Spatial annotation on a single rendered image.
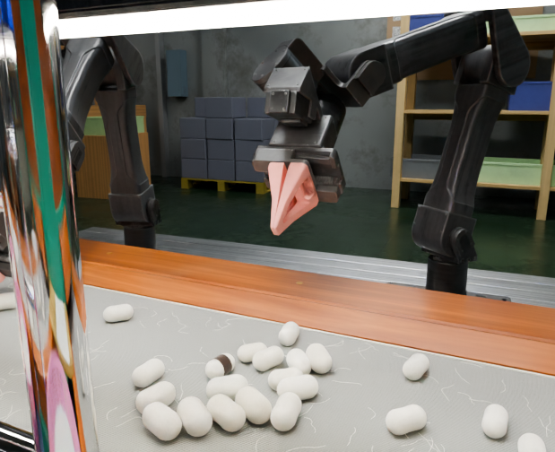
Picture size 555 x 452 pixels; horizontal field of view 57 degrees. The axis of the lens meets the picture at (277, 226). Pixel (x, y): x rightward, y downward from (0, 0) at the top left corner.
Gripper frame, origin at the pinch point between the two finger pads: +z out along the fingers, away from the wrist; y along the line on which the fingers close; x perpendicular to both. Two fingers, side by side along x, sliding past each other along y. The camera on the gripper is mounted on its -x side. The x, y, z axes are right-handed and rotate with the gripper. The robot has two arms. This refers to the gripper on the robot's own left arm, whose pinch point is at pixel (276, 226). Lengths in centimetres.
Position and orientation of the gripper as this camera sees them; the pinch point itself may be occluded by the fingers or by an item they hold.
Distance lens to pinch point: 56.8
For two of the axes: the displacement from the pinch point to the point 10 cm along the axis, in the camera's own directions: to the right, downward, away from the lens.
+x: 2.8, 6.0, 7.5
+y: 9.1, 1.0, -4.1
